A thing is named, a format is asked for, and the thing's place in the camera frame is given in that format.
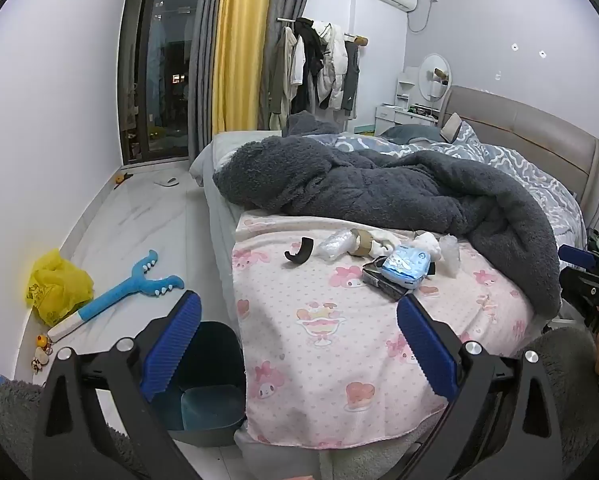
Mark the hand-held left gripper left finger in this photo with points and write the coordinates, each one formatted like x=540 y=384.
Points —
x=175 y=340

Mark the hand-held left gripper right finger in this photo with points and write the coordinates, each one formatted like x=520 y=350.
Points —
x=426 y=350

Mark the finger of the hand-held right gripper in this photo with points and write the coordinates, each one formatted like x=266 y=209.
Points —
x=592 y=290
x=577 y=256

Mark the dark teal trash bin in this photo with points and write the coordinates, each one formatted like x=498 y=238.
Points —
x=209 y=360

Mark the black box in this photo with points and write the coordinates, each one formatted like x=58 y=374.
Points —
x=379 y=280

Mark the light blue tissue packet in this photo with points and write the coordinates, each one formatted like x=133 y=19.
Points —
x=404 y=266

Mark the clear plastic wrapper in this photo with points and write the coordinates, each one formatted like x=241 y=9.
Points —
x=450 y=255

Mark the white fluffy sock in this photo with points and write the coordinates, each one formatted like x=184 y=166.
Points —
x=428 y=245

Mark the clear plastic bag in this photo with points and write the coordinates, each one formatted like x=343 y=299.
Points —
x=335 y=245

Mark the black curved plastic piece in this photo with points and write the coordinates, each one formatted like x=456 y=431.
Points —
x=302 y=252

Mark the blue forked toy stick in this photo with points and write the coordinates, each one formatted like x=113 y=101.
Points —
x=124 y=290

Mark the pink printed blanket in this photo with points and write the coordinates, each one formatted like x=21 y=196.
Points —
x=329 y=360

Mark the yellow plastic bag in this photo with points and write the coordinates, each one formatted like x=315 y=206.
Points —
x=59 y=285

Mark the bed with grey headboard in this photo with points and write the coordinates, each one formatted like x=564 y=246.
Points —
x=529 y=125

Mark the white slipper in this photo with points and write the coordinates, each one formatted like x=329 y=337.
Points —
x=167 y=181

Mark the small orange black object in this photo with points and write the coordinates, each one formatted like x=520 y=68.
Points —
x=122 y=180

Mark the dark grey fleece blanket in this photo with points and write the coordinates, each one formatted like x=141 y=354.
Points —
x=379 y=185

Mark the beige pillow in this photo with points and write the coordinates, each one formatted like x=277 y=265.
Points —
x=452 y=127

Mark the grey fleece clothing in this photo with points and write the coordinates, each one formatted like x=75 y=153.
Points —
x=9 y=410

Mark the dark grey pillow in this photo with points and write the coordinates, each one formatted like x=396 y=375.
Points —
x=412 y=132

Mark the round white mirror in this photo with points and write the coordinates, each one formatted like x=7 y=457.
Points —
x=435 y=90

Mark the white vanity table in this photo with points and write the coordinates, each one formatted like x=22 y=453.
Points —
x=387 y=117

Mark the grey green coat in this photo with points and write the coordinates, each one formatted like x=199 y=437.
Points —
x=278 y=80

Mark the dark framed glass door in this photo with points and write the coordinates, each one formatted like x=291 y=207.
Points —
x=169 y=60

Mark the dark grey vest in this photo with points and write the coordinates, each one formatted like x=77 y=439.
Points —
x=350 y=80

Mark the white puffer jacket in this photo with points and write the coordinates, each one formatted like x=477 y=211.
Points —
x=335 y=70

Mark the yellow curtain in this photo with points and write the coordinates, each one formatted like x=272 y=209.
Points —
x=239 y=50

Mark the white shirt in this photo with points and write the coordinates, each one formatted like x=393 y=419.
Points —
x=295 y=60

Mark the clothes hanging rod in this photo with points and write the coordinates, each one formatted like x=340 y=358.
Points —
x=362 y=39

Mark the black jacket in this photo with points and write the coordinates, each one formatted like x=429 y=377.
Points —
x=309 y=45

